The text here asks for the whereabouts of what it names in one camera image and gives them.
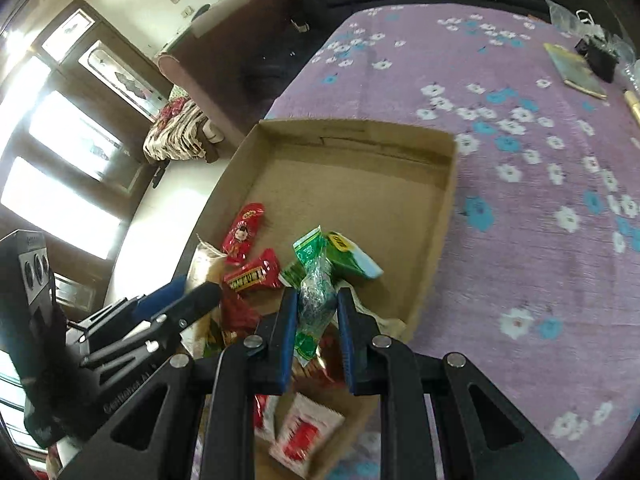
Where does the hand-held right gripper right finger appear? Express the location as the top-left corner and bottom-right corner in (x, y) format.
(337, 287), (581, 480)

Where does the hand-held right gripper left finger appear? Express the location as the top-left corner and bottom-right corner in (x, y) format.
(57, 287), (300, 480)

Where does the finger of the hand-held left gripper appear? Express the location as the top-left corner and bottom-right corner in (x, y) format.
(80, 282), (221, 367)
(82, 275), (188, 333)

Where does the beige snack packet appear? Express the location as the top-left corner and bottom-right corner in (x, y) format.
(187, 234), (226, 311)

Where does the green clear snack packet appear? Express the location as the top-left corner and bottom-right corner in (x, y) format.
(291, 225), (337, 367)

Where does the shallow cardboard box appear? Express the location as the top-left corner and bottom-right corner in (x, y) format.
(185, 119), (458, 480)

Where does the red yellow label snack packet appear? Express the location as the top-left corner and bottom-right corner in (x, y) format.
(222, 248), (283, 292)

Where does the small green snack packet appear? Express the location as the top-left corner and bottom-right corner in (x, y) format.
(277, 260), (303, 288)

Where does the red cartoon snack packet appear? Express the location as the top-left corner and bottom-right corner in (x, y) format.
(221, 202), (267, 267)

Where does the green white snack packet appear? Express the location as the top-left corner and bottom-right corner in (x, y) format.
(325, 230), (385, 281)

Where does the floral blanket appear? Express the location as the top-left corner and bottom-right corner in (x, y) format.
(142, 97), (211, 163)

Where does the wooden framed window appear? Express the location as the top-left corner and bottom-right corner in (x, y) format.
(0, 0), (171, 311)

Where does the purple floral bedsheet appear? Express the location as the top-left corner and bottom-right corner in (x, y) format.
(260, 2), (640, 480)

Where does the brown armchair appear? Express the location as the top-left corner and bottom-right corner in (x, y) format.
(157, 0), (331, 148)

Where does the white cloth on armchair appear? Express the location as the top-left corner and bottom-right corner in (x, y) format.
(192, 2), (251, 38)

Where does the black binder clip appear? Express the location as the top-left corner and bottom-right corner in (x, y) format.
(574, 35), (618, 83)

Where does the translucent plastic bag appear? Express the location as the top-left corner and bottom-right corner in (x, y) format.
(545, 0), (596, 36)

